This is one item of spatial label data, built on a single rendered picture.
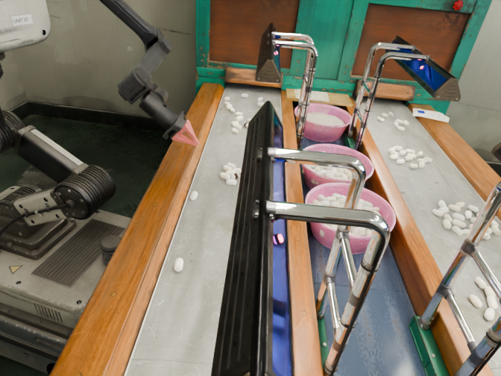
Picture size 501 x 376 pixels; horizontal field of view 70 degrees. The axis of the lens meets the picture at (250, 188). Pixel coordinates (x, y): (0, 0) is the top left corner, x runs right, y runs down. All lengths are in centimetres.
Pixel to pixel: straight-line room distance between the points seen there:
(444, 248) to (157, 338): 79
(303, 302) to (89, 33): 274
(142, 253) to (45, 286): 47
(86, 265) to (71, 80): 229
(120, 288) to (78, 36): 261
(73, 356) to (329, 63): 169
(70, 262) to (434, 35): 187
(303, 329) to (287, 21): 150
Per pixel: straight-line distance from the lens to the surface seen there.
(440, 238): 118
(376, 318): 97
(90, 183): 114
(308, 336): 77
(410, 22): 204
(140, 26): 149
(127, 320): 79
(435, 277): 100
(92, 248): 138
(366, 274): 55
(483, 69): 310
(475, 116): 321
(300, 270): 88
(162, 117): 111
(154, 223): 98
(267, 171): 54
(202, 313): 81
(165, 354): 76
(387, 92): 203
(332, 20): 195
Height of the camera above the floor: 139
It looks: 34 degrees down
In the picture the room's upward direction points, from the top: 6 degrees clockwise
